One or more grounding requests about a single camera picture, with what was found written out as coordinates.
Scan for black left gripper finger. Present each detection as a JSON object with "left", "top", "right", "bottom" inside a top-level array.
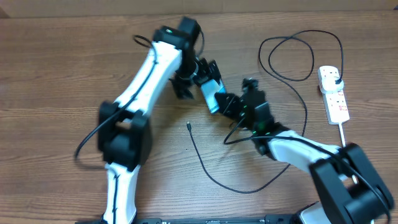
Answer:
[
  {"left": 169, "top": 78, "right": 193, "bottom": 100},
  {"left": 209, "top": 60, "right": 221, "bottom": 83}
]

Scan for Samsung Galaxy smartphone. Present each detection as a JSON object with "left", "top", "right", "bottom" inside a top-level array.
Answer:
[{"left": 200, "top": 80, "right": 226, "bottom": 114}]

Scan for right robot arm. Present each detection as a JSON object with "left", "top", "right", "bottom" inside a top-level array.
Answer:
[{"left": 215, "top": 79, "right": 394, "bottom": 223}]

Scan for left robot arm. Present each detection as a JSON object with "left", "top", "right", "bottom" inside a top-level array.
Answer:
[{"left": 98, "top": 17, "right": 224, "bottom": 224}]

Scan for white charger plug adapter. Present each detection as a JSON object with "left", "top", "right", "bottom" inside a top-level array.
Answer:
[{"left": 320, "top": 77, "right": 345, "bottom": 94}]

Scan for white power strip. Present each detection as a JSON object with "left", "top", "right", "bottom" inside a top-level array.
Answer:
[{"left": 317, "top": 65, "right": 349, "bottom": 124}]

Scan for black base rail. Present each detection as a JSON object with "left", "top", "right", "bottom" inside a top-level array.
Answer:
[{"left": 74, "top": 213, "right": 299, "bottom": 224}]

